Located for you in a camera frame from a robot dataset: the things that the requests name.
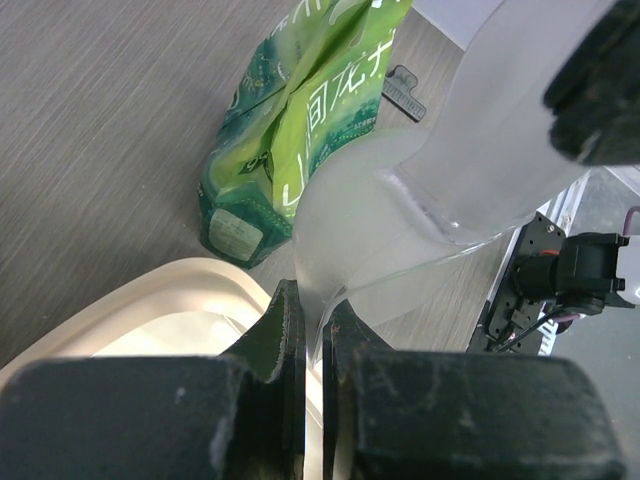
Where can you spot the clear plastic scoop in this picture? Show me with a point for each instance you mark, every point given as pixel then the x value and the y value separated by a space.
pixel 382 211

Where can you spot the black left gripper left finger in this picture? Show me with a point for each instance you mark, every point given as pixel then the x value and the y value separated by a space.
pixel 237 415

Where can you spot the green litter bag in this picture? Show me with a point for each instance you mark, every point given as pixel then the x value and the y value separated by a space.
pixel 313 85

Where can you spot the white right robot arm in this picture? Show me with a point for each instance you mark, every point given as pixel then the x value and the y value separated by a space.
pixel 590 272

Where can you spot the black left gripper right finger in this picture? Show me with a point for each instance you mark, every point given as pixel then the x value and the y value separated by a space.
pixel 394 414

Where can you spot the cream plastic litter box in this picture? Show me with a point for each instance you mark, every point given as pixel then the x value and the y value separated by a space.
pixel 190 307

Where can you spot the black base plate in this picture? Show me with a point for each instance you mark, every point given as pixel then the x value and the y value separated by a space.
pixel 515 290

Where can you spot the black bag clip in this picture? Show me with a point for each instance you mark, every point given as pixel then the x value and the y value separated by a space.
pixel 398 87

